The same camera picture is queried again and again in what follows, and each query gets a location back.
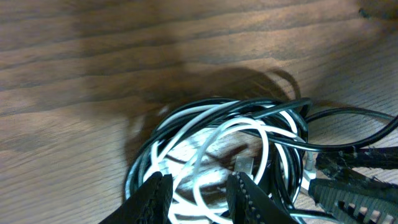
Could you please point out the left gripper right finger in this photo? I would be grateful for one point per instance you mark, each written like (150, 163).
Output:
(248, 204)

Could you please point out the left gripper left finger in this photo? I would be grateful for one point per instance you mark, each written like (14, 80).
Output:
(148, 205)

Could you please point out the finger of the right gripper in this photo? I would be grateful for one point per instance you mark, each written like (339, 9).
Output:
(367, 201)
(339, 166)

